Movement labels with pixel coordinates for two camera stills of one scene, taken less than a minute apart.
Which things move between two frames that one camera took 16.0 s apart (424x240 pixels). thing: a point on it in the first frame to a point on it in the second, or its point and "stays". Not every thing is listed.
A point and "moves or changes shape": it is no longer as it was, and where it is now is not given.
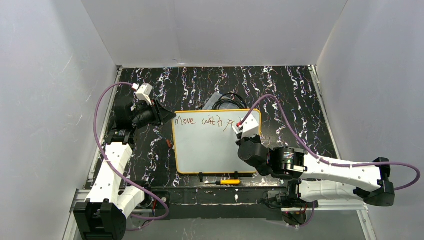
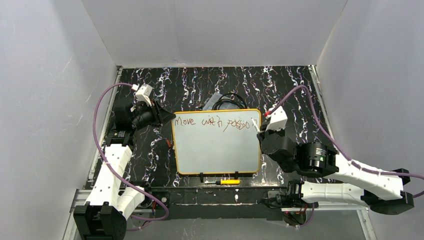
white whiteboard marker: [236, 131] moves or changes shape
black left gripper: [157, 111] stays
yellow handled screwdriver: [225, 182] stays
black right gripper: [240, 142] to [263, 135]
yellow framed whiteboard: [205, 142] stays
